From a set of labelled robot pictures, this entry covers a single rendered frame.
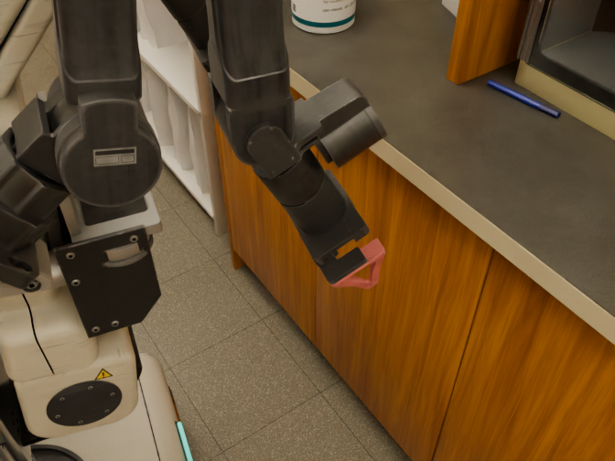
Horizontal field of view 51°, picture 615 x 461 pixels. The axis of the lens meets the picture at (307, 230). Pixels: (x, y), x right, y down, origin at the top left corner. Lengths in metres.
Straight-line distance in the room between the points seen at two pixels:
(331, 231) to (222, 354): 1.26
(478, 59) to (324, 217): 0.62
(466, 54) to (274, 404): 1.07
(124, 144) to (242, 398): 1.36
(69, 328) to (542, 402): 0.71
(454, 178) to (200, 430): 1.07
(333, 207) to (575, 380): 0.50
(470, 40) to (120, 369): 0.77
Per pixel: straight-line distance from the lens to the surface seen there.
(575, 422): 1.07
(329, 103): 0.60
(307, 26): 1.32
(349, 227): 0.66
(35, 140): 0.53
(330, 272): 0.67
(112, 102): 0.49
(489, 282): 1.03
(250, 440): 1.75
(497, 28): 1.20
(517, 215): 0.94
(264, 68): 0.53
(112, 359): 0.94
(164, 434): 1.47
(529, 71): 1.19
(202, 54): 1.00
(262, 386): 1.83
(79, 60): 0.49
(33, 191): 0.54
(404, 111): 1.10
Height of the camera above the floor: 1.55
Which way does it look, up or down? 44 degrees down
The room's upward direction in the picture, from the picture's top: straight up
